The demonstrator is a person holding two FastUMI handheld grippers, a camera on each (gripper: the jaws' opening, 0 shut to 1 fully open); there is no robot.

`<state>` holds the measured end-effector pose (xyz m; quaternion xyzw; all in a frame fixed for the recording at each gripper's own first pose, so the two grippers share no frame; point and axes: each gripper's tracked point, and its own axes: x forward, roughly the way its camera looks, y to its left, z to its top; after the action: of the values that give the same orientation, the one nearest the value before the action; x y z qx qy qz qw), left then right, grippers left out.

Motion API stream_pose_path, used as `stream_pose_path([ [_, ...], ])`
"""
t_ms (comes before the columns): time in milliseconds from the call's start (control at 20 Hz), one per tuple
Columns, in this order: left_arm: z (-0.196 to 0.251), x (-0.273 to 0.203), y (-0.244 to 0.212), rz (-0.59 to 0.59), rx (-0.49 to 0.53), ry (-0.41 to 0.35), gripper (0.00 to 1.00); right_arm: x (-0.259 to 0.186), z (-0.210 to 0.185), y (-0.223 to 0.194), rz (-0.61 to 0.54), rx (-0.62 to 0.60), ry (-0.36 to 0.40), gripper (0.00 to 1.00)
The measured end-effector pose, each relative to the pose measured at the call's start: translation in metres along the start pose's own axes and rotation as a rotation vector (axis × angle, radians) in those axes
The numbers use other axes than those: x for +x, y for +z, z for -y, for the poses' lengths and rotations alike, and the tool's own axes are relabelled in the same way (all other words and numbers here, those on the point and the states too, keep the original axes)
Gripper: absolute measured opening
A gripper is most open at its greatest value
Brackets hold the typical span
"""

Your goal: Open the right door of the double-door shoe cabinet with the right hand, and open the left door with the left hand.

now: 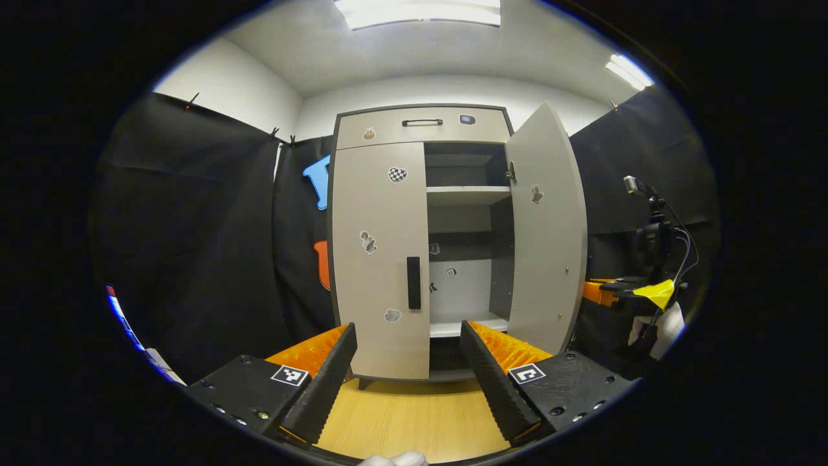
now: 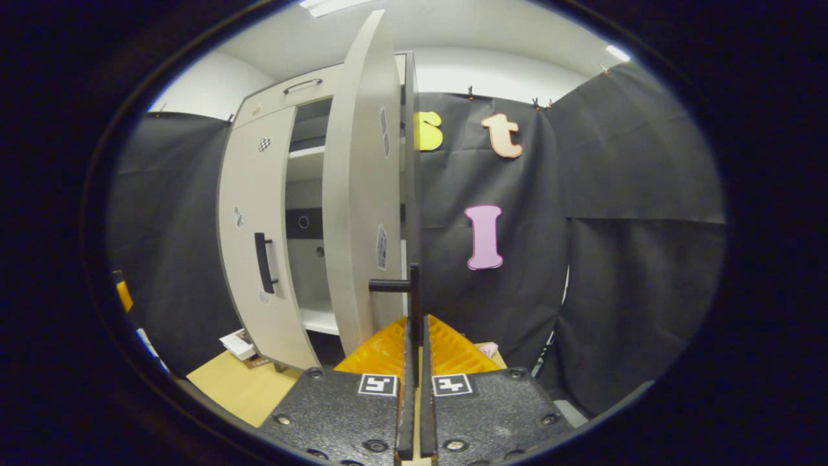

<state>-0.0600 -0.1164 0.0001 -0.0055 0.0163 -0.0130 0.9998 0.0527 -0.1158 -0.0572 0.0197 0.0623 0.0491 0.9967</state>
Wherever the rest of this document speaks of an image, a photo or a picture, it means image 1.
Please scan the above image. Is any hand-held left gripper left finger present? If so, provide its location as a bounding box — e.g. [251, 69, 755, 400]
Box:
[186, 322, 358, 445]

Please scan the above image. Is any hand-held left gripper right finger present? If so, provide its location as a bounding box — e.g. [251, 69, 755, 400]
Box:
[459, 320, 636, 447]

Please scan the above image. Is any grey shoe cabinet door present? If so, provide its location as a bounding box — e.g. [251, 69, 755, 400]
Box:
[505, 102, 588, 355]
[331, 141, 431, 381]

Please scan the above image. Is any black door handle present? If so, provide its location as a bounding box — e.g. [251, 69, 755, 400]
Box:
[407, 256, 422, 310]

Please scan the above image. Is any grey double-door shoe cabinet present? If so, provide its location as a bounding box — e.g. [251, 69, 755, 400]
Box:
[327, 102, 589, 389]

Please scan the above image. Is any white cabinet shelf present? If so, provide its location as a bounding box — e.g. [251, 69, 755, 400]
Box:
[430, 313, 510, 338]
[426, 186, 512, 207]

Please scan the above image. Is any grey cabinet drawer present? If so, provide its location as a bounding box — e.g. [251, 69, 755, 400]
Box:
[335, 107, 513, 151]

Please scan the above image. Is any small ceiling light panel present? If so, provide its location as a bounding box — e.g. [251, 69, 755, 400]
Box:
[606, 54, 654, 91]

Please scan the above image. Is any black backdrop cloth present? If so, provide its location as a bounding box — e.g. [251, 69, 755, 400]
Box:
[91, 84, 719, 386]

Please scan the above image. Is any large ceiling light panel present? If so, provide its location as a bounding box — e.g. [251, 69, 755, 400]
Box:
[333, 0, 502, 31]

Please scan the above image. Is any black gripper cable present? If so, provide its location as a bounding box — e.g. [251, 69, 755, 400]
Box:
[653, 194, 701, 327]

